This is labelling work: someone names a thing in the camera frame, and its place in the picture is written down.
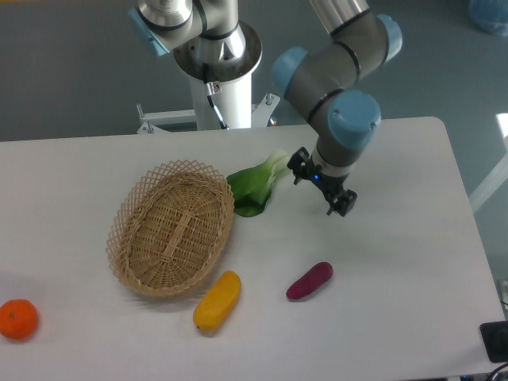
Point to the black device at table edge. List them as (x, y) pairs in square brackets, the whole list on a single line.
[(494, 335)]

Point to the orange tangerine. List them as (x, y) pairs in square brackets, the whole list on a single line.
[(19, 319)]

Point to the green bok choy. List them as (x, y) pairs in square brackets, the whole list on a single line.
[(252, 187)]

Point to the woven wicker basket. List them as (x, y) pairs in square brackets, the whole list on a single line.
[(171, 229)]

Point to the purple sweet potato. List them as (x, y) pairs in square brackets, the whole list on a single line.
[(311, 281)]

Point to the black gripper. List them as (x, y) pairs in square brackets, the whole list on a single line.
[(327, 178)]

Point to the blue plastic bag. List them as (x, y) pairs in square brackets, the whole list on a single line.
[(489, 15)]

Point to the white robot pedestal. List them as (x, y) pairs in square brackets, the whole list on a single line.
[(220, 76)]

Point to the yellow mango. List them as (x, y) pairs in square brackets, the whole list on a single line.
[(218, 303)]

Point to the white metal base frame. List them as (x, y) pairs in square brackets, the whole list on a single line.
[(182, 120)]

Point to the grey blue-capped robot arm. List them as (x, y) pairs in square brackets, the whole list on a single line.
[(320, 86)]

